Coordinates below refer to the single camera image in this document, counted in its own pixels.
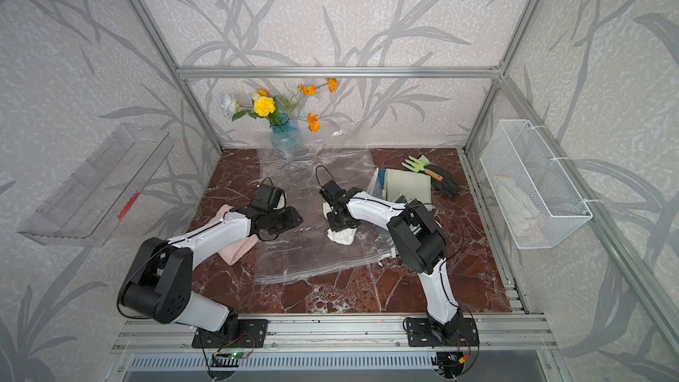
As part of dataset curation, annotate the aluminium frame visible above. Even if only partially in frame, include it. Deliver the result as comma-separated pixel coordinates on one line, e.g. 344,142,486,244
103,0,679,382

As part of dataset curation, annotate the blue white striped towel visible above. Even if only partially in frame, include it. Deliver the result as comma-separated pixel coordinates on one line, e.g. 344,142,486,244
365,167,387,199

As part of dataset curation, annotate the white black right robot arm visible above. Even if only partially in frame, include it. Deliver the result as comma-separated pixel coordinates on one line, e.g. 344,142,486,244
320,183,463,345

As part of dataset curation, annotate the white cloth in basket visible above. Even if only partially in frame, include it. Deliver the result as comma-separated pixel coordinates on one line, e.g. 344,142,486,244
493,174,540,242

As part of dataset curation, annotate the circuit board with wires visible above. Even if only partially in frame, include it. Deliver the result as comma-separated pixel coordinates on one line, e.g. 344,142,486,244
209,349,254,369
431,351,475,381

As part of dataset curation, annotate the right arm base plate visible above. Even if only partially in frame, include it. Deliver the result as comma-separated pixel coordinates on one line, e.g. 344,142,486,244
402,318,479,348

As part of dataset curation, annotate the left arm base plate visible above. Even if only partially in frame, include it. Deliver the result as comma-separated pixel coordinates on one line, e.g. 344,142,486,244
191,318,269,349

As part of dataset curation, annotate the clear plastic vacuum bag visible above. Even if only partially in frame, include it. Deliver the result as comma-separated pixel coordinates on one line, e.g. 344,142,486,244
254,148,396,285

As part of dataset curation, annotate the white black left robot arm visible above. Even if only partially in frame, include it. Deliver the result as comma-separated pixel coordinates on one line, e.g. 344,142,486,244
117,206,302,332

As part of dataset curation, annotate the green garden fork wooden handle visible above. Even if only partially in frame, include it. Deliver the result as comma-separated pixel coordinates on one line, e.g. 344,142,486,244
401,157,443,182

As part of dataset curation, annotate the blue glass vase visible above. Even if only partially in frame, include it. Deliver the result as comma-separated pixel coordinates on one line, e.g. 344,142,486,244
270,117,302,160

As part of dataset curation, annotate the cream folded towel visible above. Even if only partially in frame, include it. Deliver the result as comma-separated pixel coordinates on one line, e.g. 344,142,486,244
385,169,431,207

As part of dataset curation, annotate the white wire mesh basket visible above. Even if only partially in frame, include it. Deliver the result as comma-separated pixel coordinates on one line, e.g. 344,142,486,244
480,120,592,249

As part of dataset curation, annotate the clear plastic wall shelf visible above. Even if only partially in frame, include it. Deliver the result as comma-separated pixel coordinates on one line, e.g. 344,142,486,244
18,124,174,247

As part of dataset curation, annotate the left circuit board with wires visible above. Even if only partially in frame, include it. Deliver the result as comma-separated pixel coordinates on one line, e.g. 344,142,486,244
209,349,254,369

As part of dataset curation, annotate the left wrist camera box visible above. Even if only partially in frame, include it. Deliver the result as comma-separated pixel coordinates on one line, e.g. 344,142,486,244
250,183,285,212

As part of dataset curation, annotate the pink fluffy towel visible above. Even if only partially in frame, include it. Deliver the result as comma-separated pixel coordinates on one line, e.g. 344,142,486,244
203,203,261,266

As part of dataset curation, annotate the artificial flower bouquet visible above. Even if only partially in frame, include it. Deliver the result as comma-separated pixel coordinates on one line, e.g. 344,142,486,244
220,78,339,134

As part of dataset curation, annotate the right circuit board with wires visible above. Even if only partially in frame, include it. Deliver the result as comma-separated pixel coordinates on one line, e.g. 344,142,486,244
431,351,475,381

